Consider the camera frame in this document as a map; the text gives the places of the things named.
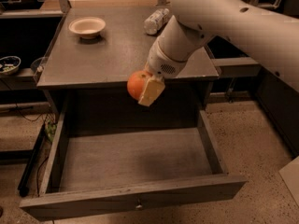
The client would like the clear plastic container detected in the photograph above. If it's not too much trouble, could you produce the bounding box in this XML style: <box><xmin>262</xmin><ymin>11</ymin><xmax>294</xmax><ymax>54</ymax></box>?
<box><xmin>30</xmin><ymin>57</ymin><xmax>48</xmax><ymax>82</ymax></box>

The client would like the black floor bar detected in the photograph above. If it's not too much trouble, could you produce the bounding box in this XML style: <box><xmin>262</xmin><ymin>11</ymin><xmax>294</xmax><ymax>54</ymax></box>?
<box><xmin>18</xmin><ymin>125</ymin><xmax>45</xmax><ymax>197</ymax></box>

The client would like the grey wooden cabinet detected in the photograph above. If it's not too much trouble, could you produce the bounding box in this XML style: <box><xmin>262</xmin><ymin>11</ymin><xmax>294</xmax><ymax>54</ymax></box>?
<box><xmin>36</xmin><ymin>5</ymin><xmax>220</xmax><ymax>117</ymax></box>

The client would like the clear plastic water bottle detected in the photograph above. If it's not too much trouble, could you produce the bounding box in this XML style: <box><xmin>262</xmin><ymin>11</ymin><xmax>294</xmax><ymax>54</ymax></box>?
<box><xmin>144</xmin><ymin>8</ymin><xmax>170</xmax><ymax>35</ymax></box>

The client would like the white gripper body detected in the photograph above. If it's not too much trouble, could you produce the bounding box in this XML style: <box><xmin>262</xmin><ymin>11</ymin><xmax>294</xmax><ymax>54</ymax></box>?
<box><xmin>145</xmin><ymin>41</ymin><xmax>186</xmax><ymax>78</ymax></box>

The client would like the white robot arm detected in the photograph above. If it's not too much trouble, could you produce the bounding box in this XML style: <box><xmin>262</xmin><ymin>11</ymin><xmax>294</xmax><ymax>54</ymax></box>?
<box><xmin>137</xmin><ymin>0</ymin><xmax>299</xmax><ymax>106</ymax></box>

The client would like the blue patterned bowl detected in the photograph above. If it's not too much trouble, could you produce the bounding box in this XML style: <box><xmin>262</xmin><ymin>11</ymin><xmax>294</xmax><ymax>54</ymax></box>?
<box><xmin>0</xmin><ymin>56</ymin><xmax>21</xmax><ymax>75</ymax></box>

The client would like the orange fruit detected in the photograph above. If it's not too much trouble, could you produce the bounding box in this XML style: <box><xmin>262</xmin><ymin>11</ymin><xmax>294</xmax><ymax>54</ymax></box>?
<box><xmin>127</xmin><ymin>70</ymin><xmax>151</xmax><ymax>100</ymax></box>

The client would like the white paper bowl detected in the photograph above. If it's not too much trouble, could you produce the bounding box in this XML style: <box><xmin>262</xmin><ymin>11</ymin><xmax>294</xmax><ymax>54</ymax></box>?
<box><xmin>68</xmin><ymin>17</ymin><xmax>106</xmax><ymax>39</ymax></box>

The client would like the open grey top drawer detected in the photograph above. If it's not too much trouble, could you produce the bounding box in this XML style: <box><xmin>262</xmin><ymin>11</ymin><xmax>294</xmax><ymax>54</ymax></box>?
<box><xmin>19</xmin><ymin>91</ymin><xmax>248</xmax><ymax>222</ymax></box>

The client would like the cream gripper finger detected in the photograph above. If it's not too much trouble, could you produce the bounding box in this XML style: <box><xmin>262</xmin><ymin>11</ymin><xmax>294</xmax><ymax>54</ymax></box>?
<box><xmin>138</xmin><ymin>77</ymin><xmax>165</xmax><ymax>106</ymax></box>

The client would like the grey side shelf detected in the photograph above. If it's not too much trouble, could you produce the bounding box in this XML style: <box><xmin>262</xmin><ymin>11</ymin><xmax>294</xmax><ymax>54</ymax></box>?
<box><xmin>211</xmin><ymin>57</ymin><xmax>261</xmax><ymax>78</ymax></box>

